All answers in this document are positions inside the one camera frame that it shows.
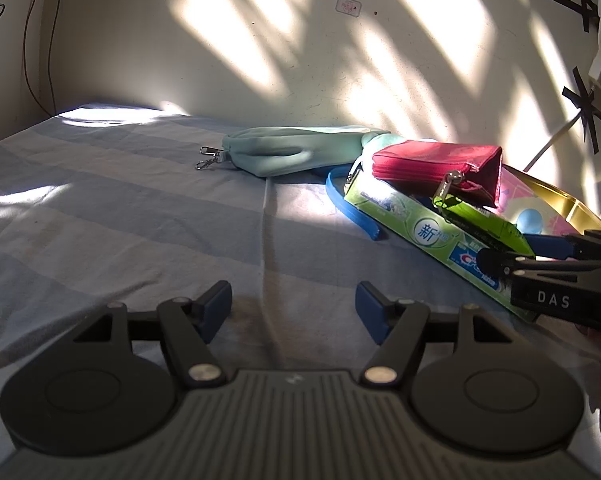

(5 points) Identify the red zip pouch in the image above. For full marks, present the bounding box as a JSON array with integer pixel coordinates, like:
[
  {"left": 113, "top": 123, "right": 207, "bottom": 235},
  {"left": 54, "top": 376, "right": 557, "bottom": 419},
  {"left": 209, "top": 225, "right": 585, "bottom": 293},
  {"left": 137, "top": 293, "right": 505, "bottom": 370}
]
[{"left": 371, "top": 142, "right": 504, "bottom": 208}]

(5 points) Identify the pink tin box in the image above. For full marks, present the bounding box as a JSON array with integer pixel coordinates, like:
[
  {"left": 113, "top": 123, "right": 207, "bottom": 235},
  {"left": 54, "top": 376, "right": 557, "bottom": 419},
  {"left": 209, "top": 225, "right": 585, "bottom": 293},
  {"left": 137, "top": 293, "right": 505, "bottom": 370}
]
[{"left": 495, "top": 162, "right": 601, "bottom": 241}]

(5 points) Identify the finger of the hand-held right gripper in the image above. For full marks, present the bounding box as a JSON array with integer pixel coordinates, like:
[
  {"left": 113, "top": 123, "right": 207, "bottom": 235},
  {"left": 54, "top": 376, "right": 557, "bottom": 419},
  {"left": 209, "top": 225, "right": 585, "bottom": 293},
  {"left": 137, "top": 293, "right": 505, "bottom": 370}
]
[
  {"left": 527, "top": 230, "right": 601, "bottom": 260},
  {"left": 478, "top": 247, "right": 601, "bottom": 281}
]

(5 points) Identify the red-brown wall cable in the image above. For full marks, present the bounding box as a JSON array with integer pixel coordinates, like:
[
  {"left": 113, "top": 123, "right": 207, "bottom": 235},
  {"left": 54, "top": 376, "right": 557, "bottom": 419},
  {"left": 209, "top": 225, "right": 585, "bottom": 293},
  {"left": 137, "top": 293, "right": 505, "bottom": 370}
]
[{"left": 23, "top": 0, "right": 64, "bottom": 116}]

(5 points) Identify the small green box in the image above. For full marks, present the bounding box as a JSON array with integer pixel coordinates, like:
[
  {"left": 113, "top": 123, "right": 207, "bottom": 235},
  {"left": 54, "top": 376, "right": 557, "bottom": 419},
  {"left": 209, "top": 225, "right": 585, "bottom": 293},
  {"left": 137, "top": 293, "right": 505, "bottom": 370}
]
[{"left": 433, "top": 185, "right": 536, "bottom": 258}]

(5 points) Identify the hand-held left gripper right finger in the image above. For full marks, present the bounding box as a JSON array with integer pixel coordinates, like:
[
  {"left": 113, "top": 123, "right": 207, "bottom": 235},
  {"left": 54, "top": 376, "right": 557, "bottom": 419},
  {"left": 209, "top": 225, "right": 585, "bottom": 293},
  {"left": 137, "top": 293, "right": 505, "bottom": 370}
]
[{"left": 355, "top": 281, "right": 516, "bottom": 388}]

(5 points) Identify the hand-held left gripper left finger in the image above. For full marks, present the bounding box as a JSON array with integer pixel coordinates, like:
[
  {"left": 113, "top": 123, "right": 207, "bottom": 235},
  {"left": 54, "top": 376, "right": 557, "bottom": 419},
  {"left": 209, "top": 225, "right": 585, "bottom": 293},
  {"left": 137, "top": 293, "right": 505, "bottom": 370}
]
[{"left": 73, "top": 281, "right": 232, "bottom": 388}]

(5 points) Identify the mint green zip pouch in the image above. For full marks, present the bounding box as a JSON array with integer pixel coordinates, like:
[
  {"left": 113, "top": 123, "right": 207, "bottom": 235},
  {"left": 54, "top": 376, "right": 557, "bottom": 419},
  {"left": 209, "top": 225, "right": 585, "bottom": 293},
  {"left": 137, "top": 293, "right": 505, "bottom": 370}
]
[{"left": 195, "top": 124, "right": 406, "bottom": 178}]

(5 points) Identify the blue polka-dot bow headband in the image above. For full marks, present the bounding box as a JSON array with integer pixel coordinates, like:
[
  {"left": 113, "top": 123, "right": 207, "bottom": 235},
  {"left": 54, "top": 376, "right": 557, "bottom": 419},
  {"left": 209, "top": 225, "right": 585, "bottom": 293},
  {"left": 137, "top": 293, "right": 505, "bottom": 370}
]
[{"left": 325, "top": 166, "right": 384, "bottom": 242}]

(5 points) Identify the green toothpaste box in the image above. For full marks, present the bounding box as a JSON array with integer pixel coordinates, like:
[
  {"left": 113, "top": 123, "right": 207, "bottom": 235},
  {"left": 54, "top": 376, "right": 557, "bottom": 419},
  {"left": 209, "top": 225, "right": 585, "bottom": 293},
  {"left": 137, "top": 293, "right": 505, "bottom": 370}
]
[{"left": 343, "top": 167, "right": 539, "bottom": 321}]

